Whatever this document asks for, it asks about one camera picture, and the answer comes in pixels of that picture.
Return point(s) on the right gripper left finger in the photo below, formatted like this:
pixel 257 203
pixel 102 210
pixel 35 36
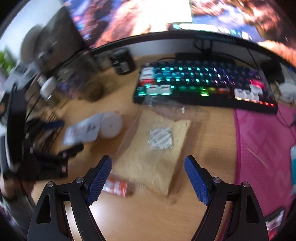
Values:
pixel 96 178

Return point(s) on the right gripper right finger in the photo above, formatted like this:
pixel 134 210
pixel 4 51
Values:
pixel 199 178

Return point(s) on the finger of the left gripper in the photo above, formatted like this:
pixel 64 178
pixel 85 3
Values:
pixel 70 152
pixel 35 126

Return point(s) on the red white lighter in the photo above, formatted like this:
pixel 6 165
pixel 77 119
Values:
pixel 118 186

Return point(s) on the small white round packet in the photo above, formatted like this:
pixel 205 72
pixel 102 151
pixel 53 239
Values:
pixel 106 125

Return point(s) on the bagged bread slice with desiccant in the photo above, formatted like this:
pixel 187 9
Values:
pixel 160 137

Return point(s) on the person's left hand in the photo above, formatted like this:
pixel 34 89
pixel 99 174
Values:
pixel 13 187

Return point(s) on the white lid glass jar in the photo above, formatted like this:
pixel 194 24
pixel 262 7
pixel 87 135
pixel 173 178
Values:
pixel 48 86

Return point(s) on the clear glass tea jar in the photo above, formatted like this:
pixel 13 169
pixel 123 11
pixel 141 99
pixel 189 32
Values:
pixel 84 83

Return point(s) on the pink desk mat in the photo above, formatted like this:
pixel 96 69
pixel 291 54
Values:
pixel 263 156

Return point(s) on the round white desk lamp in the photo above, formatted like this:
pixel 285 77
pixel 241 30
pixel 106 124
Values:
pixel 28 46

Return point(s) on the smartphone on mat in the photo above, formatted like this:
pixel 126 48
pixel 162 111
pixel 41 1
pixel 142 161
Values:
pixel 273 222

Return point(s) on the dark acrylic cosmetic cabinet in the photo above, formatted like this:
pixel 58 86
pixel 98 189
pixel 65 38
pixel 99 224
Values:
pixel 58 41

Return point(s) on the teal white tissue packet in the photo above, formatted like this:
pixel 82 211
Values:
pixel 293 169

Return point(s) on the RGB mechanical keyboard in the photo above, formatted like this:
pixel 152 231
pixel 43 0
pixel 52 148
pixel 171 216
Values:
pixel 206 83

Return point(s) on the small black jar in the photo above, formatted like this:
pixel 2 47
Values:
pixel 122 61

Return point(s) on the curved computer monitor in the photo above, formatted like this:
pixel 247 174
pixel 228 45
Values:
pixel 262 22

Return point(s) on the black wire basket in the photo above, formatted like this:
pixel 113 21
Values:
pixel 46 110

